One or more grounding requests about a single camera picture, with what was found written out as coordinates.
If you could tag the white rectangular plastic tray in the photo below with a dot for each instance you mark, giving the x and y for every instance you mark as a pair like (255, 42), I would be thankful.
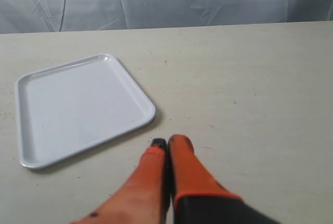
(67, 109)

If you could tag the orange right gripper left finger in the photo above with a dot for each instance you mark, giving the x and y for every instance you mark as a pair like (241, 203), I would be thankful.
(143, 196)

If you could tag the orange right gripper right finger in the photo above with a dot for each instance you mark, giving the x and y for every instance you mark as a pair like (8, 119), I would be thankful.
(198, 197)

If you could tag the grey wrinkled backdrop curtain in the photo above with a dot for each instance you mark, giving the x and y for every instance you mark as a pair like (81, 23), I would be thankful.
(27, 16)

